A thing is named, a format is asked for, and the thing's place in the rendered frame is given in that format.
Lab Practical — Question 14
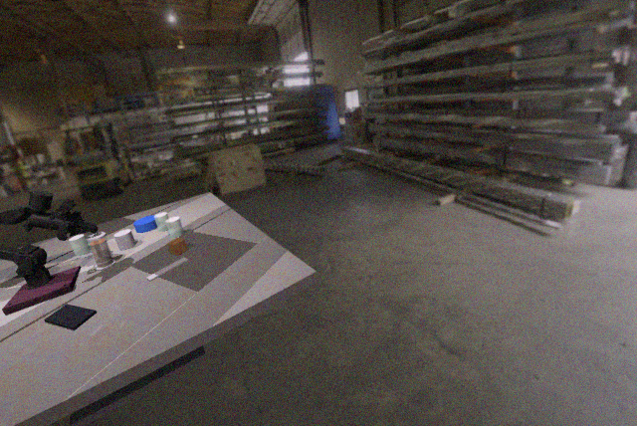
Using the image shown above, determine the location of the brown cube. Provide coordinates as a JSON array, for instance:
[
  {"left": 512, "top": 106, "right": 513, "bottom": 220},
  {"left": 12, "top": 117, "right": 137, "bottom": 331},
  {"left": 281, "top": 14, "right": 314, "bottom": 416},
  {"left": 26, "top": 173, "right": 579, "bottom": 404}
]
[{"left": 168, "top": 238, "right": 188, "bottom": 257}]

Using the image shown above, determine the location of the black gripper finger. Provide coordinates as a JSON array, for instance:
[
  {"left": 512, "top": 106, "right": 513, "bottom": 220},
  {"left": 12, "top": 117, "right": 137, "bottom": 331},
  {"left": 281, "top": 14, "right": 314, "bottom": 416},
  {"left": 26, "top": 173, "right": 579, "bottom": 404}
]
[
  {"left": 77, "top": 215, "right": 97, "bottom": 227},
  {"left": 70, "top": 219, "right": 95, "bottom": 237}
]

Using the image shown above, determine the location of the blue cylinder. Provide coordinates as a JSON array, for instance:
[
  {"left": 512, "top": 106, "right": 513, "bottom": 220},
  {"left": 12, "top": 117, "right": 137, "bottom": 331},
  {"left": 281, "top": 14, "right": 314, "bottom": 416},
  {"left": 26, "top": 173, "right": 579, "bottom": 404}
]
[{"left": 133, "top": 215, "right": 158, "bottom": 233}]

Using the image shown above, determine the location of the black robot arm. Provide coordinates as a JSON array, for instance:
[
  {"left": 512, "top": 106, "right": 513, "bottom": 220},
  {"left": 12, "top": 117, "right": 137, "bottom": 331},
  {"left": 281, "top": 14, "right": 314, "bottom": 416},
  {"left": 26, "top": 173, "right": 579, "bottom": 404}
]
[{"left": 0, "top": 190, "right": 76, "bottom": 290}]

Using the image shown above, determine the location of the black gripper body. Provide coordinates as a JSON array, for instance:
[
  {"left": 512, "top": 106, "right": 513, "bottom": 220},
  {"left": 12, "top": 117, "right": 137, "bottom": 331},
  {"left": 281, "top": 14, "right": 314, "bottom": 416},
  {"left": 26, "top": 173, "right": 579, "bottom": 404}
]
[{"left": 45, "top": 210, "right": 81, "bottom": 241}]

